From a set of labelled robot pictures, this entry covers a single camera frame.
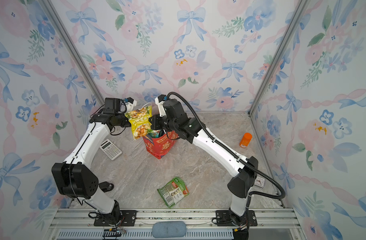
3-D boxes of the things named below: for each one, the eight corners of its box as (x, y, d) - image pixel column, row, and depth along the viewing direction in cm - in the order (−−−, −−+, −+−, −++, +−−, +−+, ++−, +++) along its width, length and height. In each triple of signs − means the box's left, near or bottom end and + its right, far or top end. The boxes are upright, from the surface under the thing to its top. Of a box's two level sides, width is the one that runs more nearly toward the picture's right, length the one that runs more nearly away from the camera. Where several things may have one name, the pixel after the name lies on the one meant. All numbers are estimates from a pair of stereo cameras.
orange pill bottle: (239, 148, 102) (244, 140, 94) (237, 141, 106) (242, 132, 98) (248, 148, 102) (253, 140, 94) (246, 141, 106) (251, 132, 98)
